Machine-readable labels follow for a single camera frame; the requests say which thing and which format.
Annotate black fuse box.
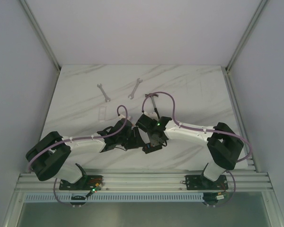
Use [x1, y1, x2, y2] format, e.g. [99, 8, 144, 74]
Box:
[142, 143, 162, 154]

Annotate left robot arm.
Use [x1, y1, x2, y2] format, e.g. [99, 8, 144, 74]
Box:
[26, 119, 145, 190]

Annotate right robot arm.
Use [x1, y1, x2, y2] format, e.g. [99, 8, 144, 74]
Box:
[136, 114, 244, 190]

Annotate clear fuse box lid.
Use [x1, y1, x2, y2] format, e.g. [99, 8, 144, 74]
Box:
[98, 106, 107, 122]

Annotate right silver wrench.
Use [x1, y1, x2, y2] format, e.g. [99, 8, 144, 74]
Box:
[128, 78, 143, 99]

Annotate silver wrench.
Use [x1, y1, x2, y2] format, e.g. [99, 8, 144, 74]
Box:
[97, 84, 111, 102]
[128, 78, 143, 99]

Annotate left silver wrench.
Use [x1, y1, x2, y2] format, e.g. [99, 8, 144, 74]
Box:
[97, 84, 111, 102]

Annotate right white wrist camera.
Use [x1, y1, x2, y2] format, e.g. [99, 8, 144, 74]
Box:
[143, 111, 159, 119]

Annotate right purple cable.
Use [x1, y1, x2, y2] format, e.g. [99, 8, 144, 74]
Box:
[142, 91, 253, 209]

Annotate black handled claw hammer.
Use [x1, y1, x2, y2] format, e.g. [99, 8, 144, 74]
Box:
[145, 93, 160, 119]

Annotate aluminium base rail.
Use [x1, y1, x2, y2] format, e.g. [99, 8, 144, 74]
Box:
[15, 169, 273, 192]

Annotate grey slotted cable duct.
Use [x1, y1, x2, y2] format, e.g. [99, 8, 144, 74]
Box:
[24, 192, 204, 203]

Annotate right aluminium frame post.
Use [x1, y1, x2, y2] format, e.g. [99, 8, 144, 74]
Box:
[225, 0, 270, 73]

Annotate aluminium frame post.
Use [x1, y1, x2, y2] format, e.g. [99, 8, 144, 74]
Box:
[225, 0, 270, 73]
[18, 0, 61, 72]

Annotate left aluminium frame post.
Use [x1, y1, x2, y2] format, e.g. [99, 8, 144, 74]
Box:
[18, 0, 61, 72]

